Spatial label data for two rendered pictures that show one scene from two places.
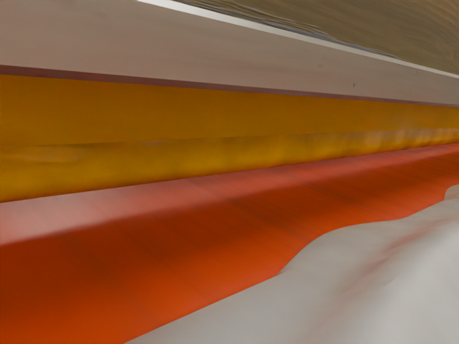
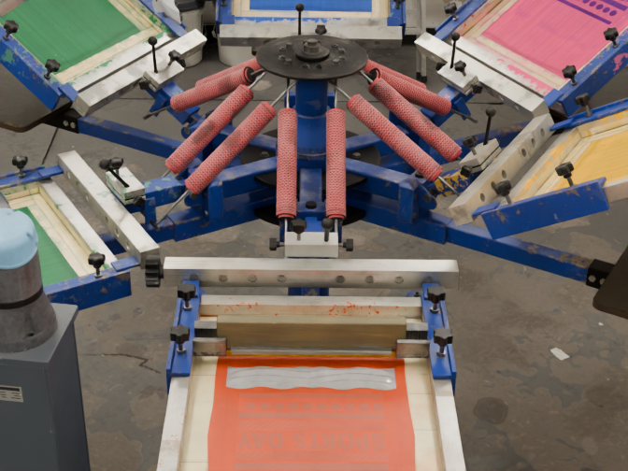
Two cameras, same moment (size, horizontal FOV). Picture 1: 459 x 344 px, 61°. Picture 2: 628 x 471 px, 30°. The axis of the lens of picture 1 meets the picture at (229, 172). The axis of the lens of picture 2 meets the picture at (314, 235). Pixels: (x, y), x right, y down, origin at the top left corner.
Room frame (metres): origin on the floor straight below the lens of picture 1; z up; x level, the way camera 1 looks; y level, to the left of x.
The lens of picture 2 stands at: (-1.26, -1.54, 2.52)
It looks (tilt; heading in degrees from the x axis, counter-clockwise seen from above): 31 degrees down; 45
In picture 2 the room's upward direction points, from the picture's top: 1 degrees clockwise
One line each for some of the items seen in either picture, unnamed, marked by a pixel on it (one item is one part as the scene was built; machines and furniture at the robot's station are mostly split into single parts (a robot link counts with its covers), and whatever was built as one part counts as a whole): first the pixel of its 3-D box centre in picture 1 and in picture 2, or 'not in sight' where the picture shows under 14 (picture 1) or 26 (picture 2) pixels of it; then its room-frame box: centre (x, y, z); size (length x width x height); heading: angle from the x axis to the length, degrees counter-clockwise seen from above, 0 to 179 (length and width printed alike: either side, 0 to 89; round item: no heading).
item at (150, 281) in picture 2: not in sight; (159, 271); (0.09, 0.35, 1.02); 0.07 x 0.06 x 0.07; 46
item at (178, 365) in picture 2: not in sight; (184, 339); (0.00, 0.14, 0.98); 0.30 x 0.05 x 0.07; 46
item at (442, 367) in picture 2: not in sight; (436, 342); (0.40, -0.24, 0.98); 0.30 x 0.05 x 0.07; 46
